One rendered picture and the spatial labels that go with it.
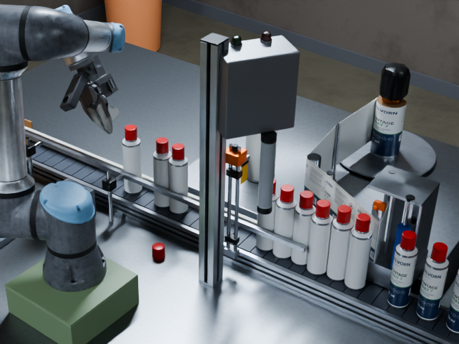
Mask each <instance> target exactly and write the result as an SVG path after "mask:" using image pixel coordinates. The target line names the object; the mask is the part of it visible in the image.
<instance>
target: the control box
mask: <svg viewBox="0 0 459 344"><path fill-rule="evenodd" d="M271 38H272V42H271V43H269V44H264V43H261V42H260V38H259V39H254V40H245V41H242V47H240V48H233V47H231V46H230V43H229V48H228V49H227V50H226V51H222V53H221V54H220V56H219V122H218V131H219V132H220V133H221V135H222V136H223V138H224V139H234V138H238V137H245V136H249V135H254V134H261V133H265V132H272V131H276V130H283V129H288V128H293V127H294V120H295V110H296V93H297V83H298V66H299V57H300V52H299V51H298V50H297V49H296V48H295V47H294V46H293V45H292V44H291V43H290V42H289V41H288V40H287V39H285V38H284V37H283V36H282V35H278V36H273V37H271Z"/></svg>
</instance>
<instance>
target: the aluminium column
mask: <svg viewBox="0 0 459 344"><path fill-rule="evenodd" d="M228 48H229V38H228V37H225V36H223V35H219V34H216V33H210V34H209V35H207V36H206V37H204V38H202V39H201V40H200V112H199V282H200V283H202V284H204V285H207V286H209V287H211V288H214V287H215V286H216V285H217V284H218V283H219V282H220V281H222V280H223V241H224V215H225V165H226V139H224V138H223V136H222V135H221V133H220V132H219V131H218V122H219V56H220V54H221V53H222V51H226V50H227V49H228Z"/></svg>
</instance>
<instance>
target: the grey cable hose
mask: <svg viewBox="0 0 459 344"><path fill-rule="evenodd" d="M276 141H277V133H276V132H275V131H272V132H265V133H261V151H260V176H259V188H258V189H259V190H258V204H257V211H258V213H260V214H270V213H271V212H272V208H273V205H272V200H273V181H274V169H275V168H274V167H275V148H276Z"/></svg>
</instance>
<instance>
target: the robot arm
mask: <svg viewBox="0 0 459 344"><path fill-rule="evenodd" d="M125 37H126V35H125V28H124V26H123V25H122V24H119V23H113V22H110V23H102V22H96V21H90V20H83V19H82V18H81V17H79V16H77V15H75V14H73V13H72V11H71V9H70V7H69V6H68V5H63V6H61V7H59V8H57V9H51V8H46V7H42V6H28V5H2V4H0V238H19V239H28V240H46V244H47V251H46V256H45V260H44V263H43V266H42V270H43V276H44V280H45V281H46V283H47V284H48V285H49V286H51V287H52V288H54V289H56V290H60V291H67V292H75V291H83V290H86V289H89V288H91V287H93V286H95V285H97V284H98V283H99V282H100V281H101V280H102V279H103V278H104V277H105V274H106V272H107V263H106V259H105V256H104V255H103V253H102V251H101V249H100V247H99V245H98V243H97V239H96V225H95V217H94V214H95V208H94V204H93V201H92V196H91V194H90V192H89V191H88V190H87V189H86V188H85V187H83V186H82V185H80V184H78V183H75V182H69V181H58V182H56V184H54V183H50V184H48V185H46V186H45V187H44V188H43V189H42V190H36V189H35V181H34V179H33V178H32V176H30V175H29V174H27V155H26V144H25V121H24V110H23V87H22V76H21V74H22V73H23V72H24V71H25V70H26V69H27V67H28V61H49V60H54V59H62V58H64V61H65V62H66V65H67V66H69V69H70V71H73V70H77V72H78V73H77V74H75V75H74V76H73V78H72V80H71V83H70V85H69V87H68V90H67V92H66V94H65V96H64V99H63V100H62V102H61V105H60V108H61V109H62V110H63V111H65V112H67V111H70V110H72V109H75V108H76V106H77V103H78V101H80V102H81V105H82V107H83V110H84V111H85V113H86V114H87V115H88V117H89V118H90V119H91V120H92V121H94V123H95V124H96V125H97V126H99V127H100V128H101V129H103V130H104V131H105V132H106V133H107V134H111V133H112V132H113V124H112V122H113V120H114V119H115V118H116V117H117V116H118V115H119V111H118V109H117V108H116V107H111V106H110V105H109V103H108V101H107V97H109V96H110V95H112V94H113V93H114V92H116V91H117V90H118V88H117V86H116V84H115V81H114V80H113V77H112V76H111V73H109V74H106V72H105V70H104V68H103V66H102V64H101V62H100V60H99V58H98V55H95V56H93V57H91V55H92V52H108V53H120V52H122V51H123V49H124V45H125ZM110 79H111V80H112V81H113V84H114V85H115V87H113V85H112V83H111V81H110ZM93 103H94V104H93Z"/></svg>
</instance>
